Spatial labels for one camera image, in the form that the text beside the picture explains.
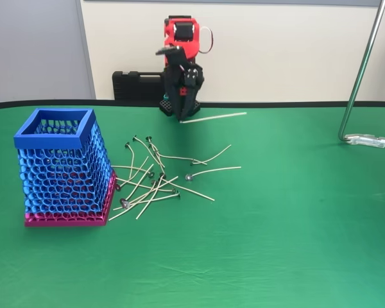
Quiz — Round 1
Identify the green cloth with black rim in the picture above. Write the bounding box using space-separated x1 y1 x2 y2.
0 99 385 308

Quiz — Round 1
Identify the black plastic tool case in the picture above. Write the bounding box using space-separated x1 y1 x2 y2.
112 70 166 103

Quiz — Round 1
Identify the chrome stand pole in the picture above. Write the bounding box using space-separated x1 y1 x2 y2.
338 0 385 144

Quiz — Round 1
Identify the pile of candle wicks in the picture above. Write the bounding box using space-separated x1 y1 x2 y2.
108 175 180 221

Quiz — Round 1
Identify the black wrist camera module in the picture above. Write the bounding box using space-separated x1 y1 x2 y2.
155 45 184 58

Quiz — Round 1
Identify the striped servo cable loop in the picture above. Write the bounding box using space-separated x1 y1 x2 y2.
198 26 214 55

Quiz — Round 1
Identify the candle wick with metal tab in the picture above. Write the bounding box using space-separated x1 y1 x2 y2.
112 191 183 212
120 163 155 209
179 112 248 124
110 164 155 178
185 166 243 181
115 178 177 194
132 134 166 169
189 144 232 167
135 175 165 221
145 135 209 166
126 180 158 206
124 141 136 180
115 156 150 191
158 173 216 202

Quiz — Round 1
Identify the blue and pink mesh basket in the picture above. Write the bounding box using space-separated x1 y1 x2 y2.
13 108 118 228

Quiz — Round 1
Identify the silver metal clamp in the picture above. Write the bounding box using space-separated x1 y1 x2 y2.
345 133 385 149

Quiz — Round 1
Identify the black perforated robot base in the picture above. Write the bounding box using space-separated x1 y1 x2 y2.
159 98 201 117

